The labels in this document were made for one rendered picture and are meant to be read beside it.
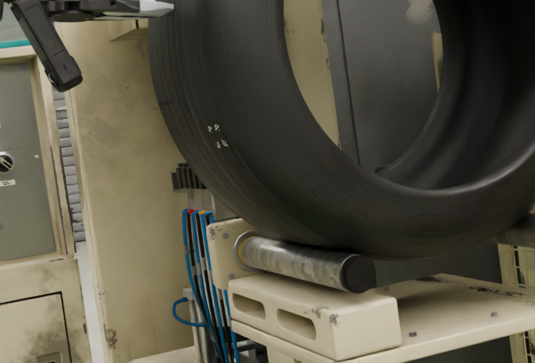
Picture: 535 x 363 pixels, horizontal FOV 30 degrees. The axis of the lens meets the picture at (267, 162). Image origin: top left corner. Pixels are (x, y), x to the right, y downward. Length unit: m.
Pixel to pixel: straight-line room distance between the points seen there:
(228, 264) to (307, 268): 0.25
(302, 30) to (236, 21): 0.45
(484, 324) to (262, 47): 0.45
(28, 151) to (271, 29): 0.78
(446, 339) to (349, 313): 0.14
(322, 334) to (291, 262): 0.14
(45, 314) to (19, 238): 0.14
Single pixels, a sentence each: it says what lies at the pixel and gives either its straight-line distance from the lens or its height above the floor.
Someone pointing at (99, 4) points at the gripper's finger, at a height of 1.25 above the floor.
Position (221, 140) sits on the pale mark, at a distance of 1.15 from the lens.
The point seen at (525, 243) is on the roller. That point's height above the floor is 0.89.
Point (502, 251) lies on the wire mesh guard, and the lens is 1.74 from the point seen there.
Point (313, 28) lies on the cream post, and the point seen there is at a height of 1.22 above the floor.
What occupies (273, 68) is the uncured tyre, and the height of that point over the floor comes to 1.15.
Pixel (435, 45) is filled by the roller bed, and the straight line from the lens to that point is 1.80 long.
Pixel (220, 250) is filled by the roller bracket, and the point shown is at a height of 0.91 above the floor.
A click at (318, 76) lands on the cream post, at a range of 1.55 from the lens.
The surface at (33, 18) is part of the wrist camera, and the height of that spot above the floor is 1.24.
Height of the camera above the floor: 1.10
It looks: 3 degrees down
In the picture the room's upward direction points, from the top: 8 degrees counter-clockwise
